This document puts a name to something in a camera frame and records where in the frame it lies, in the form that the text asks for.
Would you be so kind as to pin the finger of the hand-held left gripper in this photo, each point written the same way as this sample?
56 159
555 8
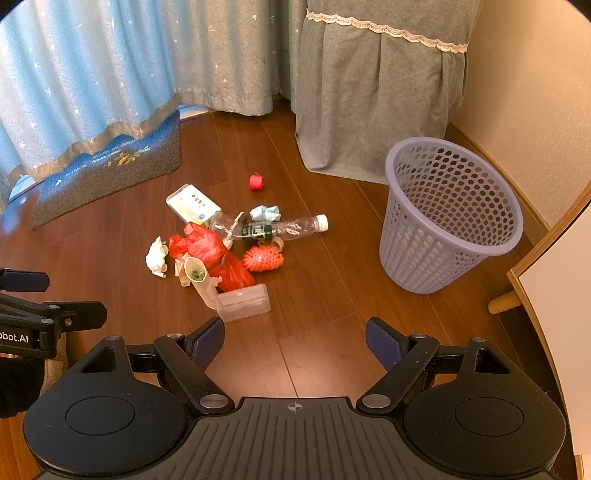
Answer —
25 279
78 316

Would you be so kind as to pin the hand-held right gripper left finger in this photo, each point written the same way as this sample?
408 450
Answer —
210 342

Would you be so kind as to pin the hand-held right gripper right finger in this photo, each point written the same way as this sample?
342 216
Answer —
381 344

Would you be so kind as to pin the clear plastic box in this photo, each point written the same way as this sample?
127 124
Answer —
242 302

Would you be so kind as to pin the beige paper cup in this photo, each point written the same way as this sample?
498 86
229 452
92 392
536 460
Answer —
201 284

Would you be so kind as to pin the purple mesh wastebasket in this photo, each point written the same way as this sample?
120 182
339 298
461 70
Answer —
415 258

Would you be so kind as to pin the red plastic bag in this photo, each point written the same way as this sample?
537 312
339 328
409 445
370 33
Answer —
207 249

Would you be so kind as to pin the white tissue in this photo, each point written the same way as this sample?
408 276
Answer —
157 258

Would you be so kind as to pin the white medicine box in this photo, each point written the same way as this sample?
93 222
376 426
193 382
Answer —
191 205

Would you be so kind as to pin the blue face mask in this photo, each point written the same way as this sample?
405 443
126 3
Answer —
265 213

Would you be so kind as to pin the person's left hand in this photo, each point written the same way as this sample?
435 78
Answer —
16 385

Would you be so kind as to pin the orange foam fruit net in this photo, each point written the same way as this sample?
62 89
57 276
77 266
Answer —
263 258

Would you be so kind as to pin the clear plastic bottle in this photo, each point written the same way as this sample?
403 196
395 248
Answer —
291 227

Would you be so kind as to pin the blue and grey doormat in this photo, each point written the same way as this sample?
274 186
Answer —
115 161

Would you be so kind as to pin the red plastic cap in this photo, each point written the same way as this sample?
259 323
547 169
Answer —
256 181

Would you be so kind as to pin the wooden table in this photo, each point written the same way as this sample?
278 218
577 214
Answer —
554 300

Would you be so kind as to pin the star-print curtain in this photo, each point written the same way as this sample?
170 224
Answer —
115 69

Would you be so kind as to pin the grey cover with lace trim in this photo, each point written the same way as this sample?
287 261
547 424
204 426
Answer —
369 92

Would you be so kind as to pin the white floor rail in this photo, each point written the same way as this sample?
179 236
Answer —
191 112

